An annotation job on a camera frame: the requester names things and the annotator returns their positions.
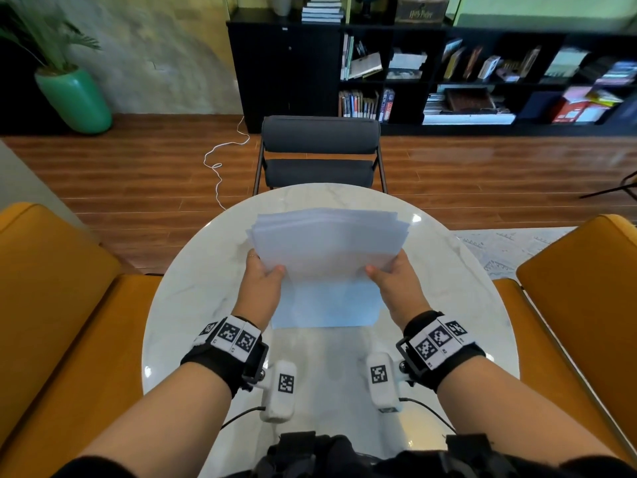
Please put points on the grey vase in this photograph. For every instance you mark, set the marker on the grey vase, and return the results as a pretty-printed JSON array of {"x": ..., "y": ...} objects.
[{"x": 281, "y": 4}]

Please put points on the orange upholstered seat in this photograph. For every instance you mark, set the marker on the orange upholstered seat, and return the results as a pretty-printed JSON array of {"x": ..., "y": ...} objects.
[
  {"x": 582, "y": 303},
  {"x": 55, "y": 293}
]

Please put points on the red and white box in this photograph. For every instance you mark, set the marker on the red and white box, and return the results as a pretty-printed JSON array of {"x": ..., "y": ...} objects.
[{"x": 572, "y": 111}]

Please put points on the green plant pot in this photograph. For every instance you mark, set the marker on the green plant pot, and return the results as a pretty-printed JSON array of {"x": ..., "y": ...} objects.
[{"x": 74, "y": 101}]

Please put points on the black stand leg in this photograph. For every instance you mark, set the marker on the black stand leg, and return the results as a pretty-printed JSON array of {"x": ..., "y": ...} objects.
[{"x": 609, "y": 191}]

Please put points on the stack of white papers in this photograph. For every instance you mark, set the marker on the stack of white papers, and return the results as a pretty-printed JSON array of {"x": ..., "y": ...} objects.
[{"x": 328, "y": 248}]

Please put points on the row of leaning books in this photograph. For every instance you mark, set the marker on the row of leaning books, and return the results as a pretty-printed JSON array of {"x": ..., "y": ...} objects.
[{"x": 487, "y": 67}]

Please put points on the black wristband with marker tags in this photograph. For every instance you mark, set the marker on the black wristband with marker tags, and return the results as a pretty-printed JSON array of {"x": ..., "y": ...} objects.
[
  {"x": 438, "y": 343},
  {"x": 234, "y": 338}
]

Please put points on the flat stack of magazines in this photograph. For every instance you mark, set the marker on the flat stack of magazines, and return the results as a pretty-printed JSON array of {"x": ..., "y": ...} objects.
[{"x": 468, "y": 118}]

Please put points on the black bookshelf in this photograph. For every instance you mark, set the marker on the black bookshelf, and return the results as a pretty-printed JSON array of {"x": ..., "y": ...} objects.
[{"x": 278, "y": 69}]

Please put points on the person's black clothing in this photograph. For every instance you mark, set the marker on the person's black clothing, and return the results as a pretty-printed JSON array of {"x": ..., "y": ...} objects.
[{"x": 318, "y": 458}]

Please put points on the dark grey chair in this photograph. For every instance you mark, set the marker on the dark grey chair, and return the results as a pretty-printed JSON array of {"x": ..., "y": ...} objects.
[{"x": 318, "y": 134}]

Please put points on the person's left hand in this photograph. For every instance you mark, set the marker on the person's left hand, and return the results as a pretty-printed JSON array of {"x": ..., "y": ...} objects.
[{"x": 261, "y": 293}]

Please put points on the person's left forearm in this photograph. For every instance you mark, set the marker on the person's left forearm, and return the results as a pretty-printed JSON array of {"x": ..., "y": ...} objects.
[{"x": 164, "y": 418}]

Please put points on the person's right hand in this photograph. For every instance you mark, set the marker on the person's right hand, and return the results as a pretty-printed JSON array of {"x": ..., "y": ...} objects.
[{"x": 400, "y": 293}]

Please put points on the row of upright books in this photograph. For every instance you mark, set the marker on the row of upright books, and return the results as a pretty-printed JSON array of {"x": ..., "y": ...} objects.
[{"x": 363, "y": 105}]

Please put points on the small pile of white booklets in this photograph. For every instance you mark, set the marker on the small pile of white booklets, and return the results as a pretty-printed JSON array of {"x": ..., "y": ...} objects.
[{"x": 405, "y": 62}]

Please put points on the brown storage box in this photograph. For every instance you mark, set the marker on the brown storage box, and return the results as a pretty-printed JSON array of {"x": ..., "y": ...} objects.
[{"x": 420, "y": 12}]

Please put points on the leaning books with white booklet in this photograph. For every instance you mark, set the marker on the leaning books with white booklet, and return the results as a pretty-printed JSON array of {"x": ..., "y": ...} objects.
[{"x": 366, "y": 67}]

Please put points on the person's right forearm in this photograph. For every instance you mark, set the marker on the person's right forearm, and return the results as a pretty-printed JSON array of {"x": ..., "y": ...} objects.
[{"x": 507, "y": 413}]

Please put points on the green palm plant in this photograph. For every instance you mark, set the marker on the green palm plant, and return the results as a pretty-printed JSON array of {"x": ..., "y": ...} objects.
[{"x": 35, "y": 29}]

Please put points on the white patterned rug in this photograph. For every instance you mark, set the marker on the white patterned rug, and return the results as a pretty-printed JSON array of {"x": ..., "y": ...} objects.
[{"x": 502, "y": 248}]

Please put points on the stack of books on cabinet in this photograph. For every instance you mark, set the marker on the stack of books on cabinet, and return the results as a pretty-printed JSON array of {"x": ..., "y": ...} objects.
[{"x": 322, "y": 12}]

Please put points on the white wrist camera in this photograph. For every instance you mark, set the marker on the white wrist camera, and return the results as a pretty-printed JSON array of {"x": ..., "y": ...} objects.
[
  {"x": 380, "y": 388},
  {"x": 281, "y": 393}
]

